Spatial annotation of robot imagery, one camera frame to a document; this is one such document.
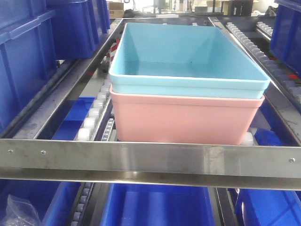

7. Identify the cardboard box background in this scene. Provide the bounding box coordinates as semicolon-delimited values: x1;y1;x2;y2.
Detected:
107;2;124;19

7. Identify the stainless steel shelf rack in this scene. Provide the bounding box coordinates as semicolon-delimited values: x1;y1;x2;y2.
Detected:
0;16;301;226

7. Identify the blue bin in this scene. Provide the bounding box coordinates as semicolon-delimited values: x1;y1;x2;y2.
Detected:
0;0;57;131
46;0;110;60

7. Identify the blue bin lower shelf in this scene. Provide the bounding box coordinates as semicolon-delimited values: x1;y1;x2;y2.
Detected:
100;184;215;226

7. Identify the blue bin upper left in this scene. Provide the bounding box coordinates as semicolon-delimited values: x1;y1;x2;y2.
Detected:
0;0;57;131

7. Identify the white roller track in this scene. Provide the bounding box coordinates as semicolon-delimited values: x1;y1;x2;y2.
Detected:
75;79;111;141

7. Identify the pink plastic box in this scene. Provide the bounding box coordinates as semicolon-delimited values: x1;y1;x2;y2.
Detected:
110;89;265;145

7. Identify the blue bin upper right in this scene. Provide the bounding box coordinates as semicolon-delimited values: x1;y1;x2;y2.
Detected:
46;0;110;60

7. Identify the light blue plastic box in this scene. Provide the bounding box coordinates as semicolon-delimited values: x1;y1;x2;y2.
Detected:
109;23;270;99

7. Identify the clear plastic bag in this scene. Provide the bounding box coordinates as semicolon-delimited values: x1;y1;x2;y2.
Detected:
0;194;41;226

